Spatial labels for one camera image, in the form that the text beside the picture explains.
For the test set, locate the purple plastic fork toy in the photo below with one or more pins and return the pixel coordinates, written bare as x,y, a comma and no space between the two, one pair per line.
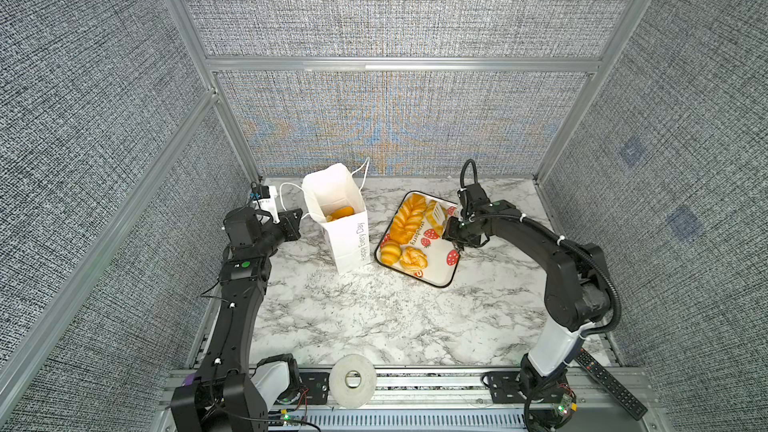
188,380

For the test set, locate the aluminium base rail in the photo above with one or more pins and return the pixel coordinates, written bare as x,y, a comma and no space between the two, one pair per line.
443,398

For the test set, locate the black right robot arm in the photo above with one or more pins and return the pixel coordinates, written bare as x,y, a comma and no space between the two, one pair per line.
579,296

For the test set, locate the fake croissant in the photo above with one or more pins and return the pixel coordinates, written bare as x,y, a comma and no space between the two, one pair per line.
433,216
390,253

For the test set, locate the fake bread roll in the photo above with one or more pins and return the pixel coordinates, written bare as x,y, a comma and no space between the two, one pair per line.
340,213

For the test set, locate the long braided fake bread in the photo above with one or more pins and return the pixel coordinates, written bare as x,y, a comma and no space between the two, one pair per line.
408,219

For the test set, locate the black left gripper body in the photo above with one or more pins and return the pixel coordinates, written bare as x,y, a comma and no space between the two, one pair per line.
274,236

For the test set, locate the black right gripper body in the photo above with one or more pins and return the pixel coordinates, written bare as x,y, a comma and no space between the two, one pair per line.
461,231

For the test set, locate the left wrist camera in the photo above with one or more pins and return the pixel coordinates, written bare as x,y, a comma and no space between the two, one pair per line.
264,197

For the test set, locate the round fake bread bottom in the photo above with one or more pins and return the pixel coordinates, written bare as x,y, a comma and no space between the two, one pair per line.
413,259

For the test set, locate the white tray with black rim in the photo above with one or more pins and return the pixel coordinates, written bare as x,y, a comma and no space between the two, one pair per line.
443,257

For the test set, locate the black remote control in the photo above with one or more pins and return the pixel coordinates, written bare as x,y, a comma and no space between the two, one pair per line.
610,384

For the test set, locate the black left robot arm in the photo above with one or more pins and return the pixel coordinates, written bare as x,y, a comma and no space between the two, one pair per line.
223,394

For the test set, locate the white tape roll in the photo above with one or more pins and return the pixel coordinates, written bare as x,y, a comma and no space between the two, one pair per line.
352,381

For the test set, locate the white paper gift bag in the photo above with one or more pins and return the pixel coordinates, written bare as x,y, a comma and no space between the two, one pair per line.
327,190

